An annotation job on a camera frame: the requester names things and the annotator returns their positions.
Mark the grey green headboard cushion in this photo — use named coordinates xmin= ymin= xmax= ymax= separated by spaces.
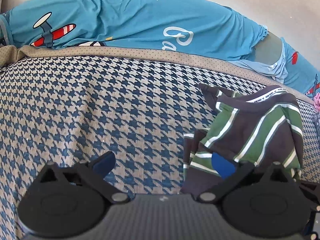
xmin=254 ymin=31 xmax=283 ymax=65

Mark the pink purple cartoon pillow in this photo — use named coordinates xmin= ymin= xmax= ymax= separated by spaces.
xmin=313 ymin=93 xmax=320 ymax=112

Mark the blue cartoon airplane quilt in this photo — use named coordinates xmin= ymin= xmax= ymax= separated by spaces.
xmin=1 ymin=0 xmax=319 ymax=99

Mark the houndstooth bed mat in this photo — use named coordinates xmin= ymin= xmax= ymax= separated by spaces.
xmin=1 ymin=46 xmax=319 ymax=239

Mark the green brown striped shirt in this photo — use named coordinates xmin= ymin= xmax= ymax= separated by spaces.
xmin=181 ymin=84 xmax=303 ymax=196

